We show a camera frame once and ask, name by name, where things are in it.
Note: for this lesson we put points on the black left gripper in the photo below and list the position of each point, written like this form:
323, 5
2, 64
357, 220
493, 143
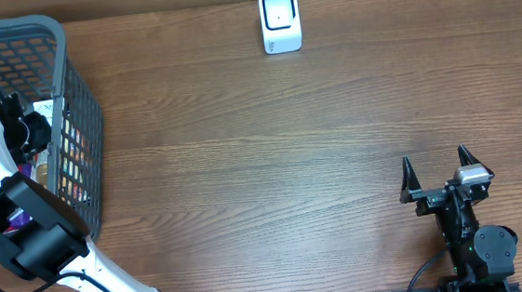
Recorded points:
42, 134

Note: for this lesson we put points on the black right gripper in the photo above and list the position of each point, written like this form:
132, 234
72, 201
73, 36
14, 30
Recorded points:
429, 199

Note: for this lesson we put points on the yellow snack bag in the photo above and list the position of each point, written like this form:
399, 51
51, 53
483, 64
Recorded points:
72, 157

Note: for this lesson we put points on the purple red Carefree pack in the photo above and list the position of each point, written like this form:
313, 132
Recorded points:
19, 218

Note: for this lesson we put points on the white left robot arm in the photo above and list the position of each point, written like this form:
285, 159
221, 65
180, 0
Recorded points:
43, 241

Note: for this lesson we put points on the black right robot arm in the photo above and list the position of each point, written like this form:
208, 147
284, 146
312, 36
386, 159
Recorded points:
482, 256

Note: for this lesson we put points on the white barcode scanner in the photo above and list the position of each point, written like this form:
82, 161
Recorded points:
280, 26

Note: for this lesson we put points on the grey plastic shopping basket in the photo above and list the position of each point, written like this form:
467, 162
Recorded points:
34, 64

